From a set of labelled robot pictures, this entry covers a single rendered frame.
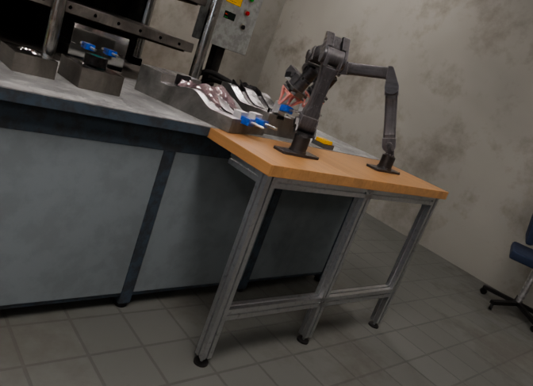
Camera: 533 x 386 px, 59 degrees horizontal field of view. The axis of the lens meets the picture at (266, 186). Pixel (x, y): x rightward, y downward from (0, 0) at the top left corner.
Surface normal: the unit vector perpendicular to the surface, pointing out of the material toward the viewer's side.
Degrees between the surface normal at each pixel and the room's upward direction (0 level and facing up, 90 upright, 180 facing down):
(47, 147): 90
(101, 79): 90
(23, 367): 0
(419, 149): 90
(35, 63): 90
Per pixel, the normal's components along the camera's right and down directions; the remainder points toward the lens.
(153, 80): -0.48, 0.06
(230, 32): 0.63, 0.40
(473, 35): -0.72, -0.08
